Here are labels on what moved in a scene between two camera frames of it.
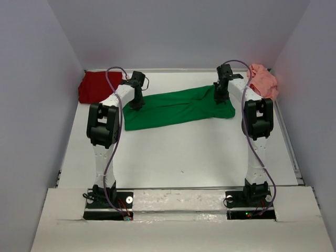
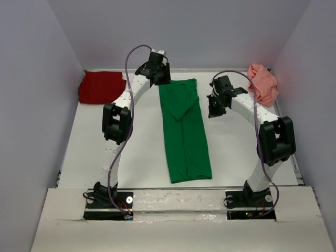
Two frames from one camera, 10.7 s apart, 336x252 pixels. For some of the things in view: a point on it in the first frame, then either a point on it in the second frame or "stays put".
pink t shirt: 263,81 stays put
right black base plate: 238,199 stays put
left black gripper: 137,106 -> 167,79
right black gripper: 218,98 -> 212,112
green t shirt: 182,106 -> 188,155
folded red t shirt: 94,87 stays put
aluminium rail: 201,187 stays put
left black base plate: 120,200 stays put
